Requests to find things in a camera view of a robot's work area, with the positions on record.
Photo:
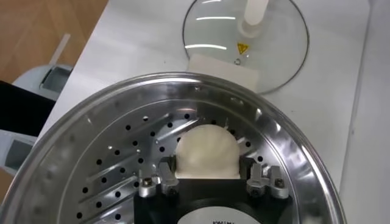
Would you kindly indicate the stainless steel steamer basket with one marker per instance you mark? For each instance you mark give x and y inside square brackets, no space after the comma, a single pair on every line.
[91,137]

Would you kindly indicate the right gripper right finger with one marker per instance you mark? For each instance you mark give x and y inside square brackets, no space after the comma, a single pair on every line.
[256,178]

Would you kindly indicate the white steamed baozi bun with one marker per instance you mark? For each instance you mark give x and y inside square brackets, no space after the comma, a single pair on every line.
[207,152]

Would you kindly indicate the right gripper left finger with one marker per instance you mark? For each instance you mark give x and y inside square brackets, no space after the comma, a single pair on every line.
[166,176]

